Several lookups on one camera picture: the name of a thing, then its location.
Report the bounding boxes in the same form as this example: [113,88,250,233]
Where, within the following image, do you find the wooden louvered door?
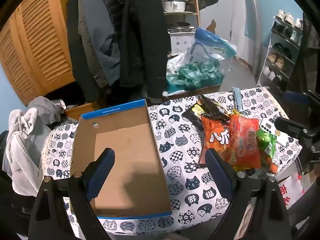
[1,0,74,105]

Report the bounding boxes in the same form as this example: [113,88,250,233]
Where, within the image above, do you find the red orange snack bag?
[227,115,261,169]

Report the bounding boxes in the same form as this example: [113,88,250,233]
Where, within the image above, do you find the white red paper sign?
[278,173,304,209]

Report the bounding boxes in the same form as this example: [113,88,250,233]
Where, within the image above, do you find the grey fleece clothing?
[2,96,64,197]

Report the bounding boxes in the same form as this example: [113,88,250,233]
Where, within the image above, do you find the orange octopus chip bag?
[199,116,230,165]

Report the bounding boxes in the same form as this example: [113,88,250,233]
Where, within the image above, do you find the green snack bag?
[257,129,278,174]

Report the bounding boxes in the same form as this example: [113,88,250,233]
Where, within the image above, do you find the white appliance with pot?
[168,22,196,56]

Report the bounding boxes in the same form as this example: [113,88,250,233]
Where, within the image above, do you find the shoe rack with shoes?
[257,10,303,92]

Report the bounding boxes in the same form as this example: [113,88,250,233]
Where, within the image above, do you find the blue white plastic bag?
[188,27,237,61]

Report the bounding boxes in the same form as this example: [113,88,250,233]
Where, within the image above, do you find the black noodle snack bag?
[182,94,230,132]

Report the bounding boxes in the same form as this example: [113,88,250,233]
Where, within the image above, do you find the teal box with tissue paper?
[166,60,225,94]

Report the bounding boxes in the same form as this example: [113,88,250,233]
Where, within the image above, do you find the blue cardboard shoe box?
[71,100,171,219]

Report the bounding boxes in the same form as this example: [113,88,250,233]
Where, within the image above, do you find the silver blue snack bar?
[233,87,243,112]

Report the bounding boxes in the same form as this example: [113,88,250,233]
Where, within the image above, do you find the dark hanging jackets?
[67,0,171,106]

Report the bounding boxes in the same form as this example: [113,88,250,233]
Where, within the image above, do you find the cat pattern tablecloth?
[41,87,303,236]

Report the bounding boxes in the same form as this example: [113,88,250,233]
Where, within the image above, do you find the wooden shelf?
[159,0,201,27]

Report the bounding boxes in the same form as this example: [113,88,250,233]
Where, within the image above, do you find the white cooking pot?
[163,0,185,12]

